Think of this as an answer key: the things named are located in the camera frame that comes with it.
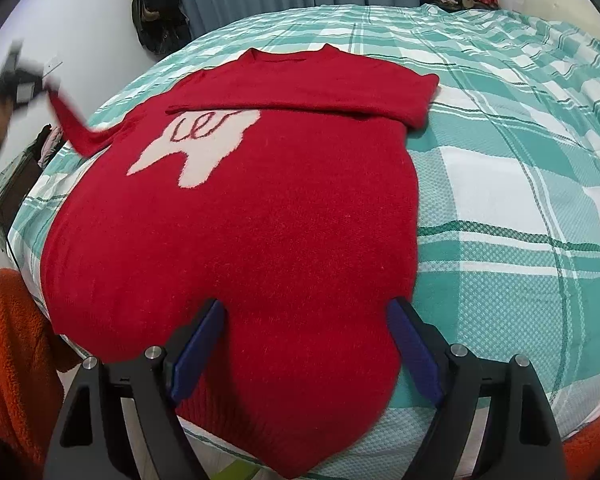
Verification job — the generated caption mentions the red sweater with white rabbit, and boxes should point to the red sweater with white rabbit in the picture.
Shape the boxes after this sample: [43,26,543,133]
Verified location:
[40,44,441,480]

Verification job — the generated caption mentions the green packet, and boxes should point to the green packet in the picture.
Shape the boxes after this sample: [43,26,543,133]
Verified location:
[215,460,261,480]

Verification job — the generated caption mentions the orange fleece pants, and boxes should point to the orange fleece pants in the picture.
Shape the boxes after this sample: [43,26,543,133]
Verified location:
[0,269,600,480]

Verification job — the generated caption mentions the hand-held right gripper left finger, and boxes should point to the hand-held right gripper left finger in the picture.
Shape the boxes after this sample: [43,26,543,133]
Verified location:
[44,299,226,480]

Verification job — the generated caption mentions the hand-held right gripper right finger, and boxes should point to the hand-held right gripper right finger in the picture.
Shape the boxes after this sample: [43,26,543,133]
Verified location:
[387,296,566,480]

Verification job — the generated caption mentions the clothes in cardboard box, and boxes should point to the clothes in cardboard box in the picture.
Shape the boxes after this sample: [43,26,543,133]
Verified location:
[32,125,64,167]

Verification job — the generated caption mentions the bed with green plaid sheet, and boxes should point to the bed with green plaid sheet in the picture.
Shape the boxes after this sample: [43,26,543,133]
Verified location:
[7,2,600,480]

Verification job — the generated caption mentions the dark hanging clothes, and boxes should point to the dark hanging clothes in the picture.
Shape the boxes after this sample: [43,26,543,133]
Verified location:
[130,0,193,56]

